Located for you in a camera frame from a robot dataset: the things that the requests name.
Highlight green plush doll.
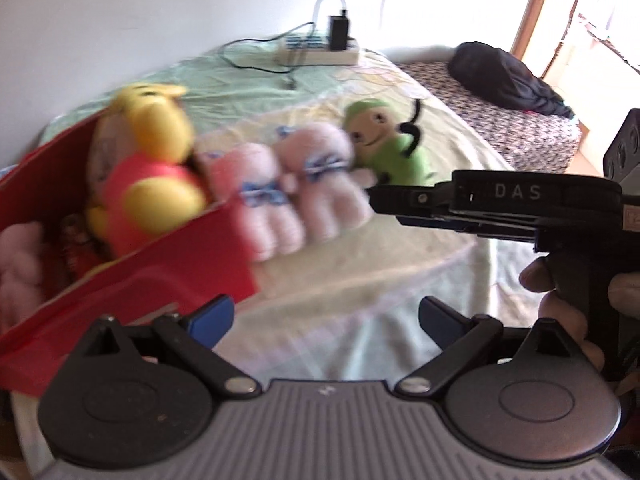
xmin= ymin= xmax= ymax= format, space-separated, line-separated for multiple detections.
xmin=343 ymin=99 xmax=434 ymax=186

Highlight pink bunny blue bow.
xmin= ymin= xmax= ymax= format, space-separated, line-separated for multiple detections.
xmin=273 ymin=122 xmax=375 ymax=243

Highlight red cardboard box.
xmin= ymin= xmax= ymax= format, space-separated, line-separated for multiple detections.
xmin=1 ymin=115 xmax=257 ymax=396

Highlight yellow tiger plush toy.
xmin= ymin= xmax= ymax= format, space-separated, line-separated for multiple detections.
xmin=87 ymin=82 xmax=208 ymax=258

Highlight person right hand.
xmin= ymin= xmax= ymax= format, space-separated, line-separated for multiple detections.
xmin=518 ymin=257 xmax=640 ymax=372

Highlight patterned mattress cover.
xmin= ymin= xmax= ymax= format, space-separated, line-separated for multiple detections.
xmin=399 ymin=61 xmax=582 ymax=174

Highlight green yellow bed sheet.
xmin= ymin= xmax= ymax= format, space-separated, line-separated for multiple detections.
xmin=8 ymin=46 xmax=551 ymax=480

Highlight black bundled clothing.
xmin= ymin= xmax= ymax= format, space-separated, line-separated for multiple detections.
xmin=447 ymin=41 xmax=575 ymax=119

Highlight white power strip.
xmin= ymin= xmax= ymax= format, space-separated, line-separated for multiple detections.
xmin=276 ymin=34 xmax=361 ymax=67

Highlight black charger adapter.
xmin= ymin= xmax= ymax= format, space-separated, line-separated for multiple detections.
xmin=329 ymin=11 xmax=349 ymax=52

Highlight pink plush toy in box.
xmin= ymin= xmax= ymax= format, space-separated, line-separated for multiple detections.
xmin=1 ymin=222 xmax=43 ymax=334

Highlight black charger cable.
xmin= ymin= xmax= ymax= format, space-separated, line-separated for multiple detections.
xmin=219 ymin=0 xmax=352 ymax=91

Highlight wooden window frame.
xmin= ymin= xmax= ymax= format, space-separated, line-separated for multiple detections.
xmin=511 ymin=0 xmax=544 ymax=58

